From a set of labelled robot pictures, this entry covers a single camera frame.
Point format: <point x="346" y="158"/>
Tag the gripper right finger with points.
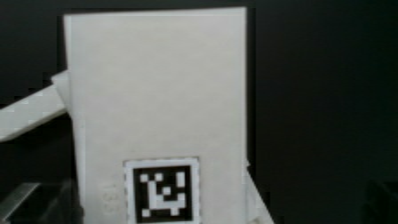
<point x="380" y="206"/>

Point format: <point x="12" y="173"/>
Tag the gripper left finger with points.
<point x="39" y="204"/>

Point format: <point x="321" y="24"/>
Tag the white cabinet top block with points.
<point x="156" y="63"/>

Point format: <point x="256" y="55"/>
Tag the white U-shaped obstacle frame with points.
<point x="35" y="109"/>

